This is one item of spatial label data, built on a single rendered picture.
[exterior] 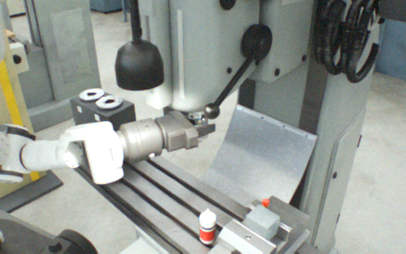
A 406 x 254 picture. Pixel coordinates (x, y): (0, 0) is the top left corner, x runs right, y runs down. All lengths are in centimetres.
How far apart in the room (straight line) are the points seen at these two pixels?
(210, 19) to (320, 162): 70
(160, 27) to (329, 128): 66
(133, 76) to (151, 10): 16
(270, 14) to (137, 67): 34
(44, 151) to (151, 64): 40
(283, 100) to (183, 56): 54
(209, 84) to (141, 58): 20
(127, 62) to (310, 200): 92
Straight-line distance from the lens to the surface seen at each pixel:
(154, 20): 58
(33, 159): 81
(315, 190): 120
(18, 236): 158
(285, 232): 82
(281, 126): 110
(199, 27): 58
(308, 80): 100
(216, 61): 60
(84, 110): 119
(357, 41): 71
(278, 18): 70
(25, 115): 249
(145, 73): 46
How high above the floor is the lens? 165
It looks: 30 degrees down
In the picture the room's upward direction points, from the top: straight up
